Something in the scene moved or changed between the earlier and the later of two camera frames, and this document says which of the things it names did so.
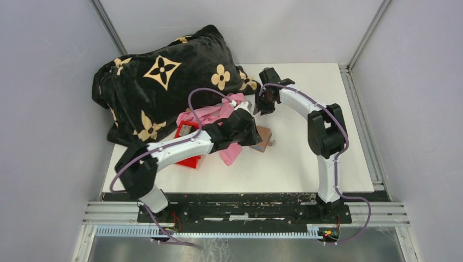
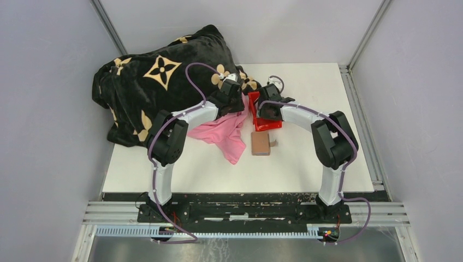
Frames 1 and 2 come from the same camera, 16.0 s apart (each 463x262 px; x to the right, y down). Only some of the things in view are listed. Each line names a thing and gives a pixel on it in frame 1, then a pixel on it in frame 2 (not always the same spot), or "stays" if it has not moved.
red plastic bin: x=195 y=127 → x=261 y=124
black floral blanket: x=143 y=93 stays
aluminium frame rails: x=121 y=213 stays
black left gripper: x=254 y=137 → x=240 y=106
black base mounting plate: x=247 y=209 stays
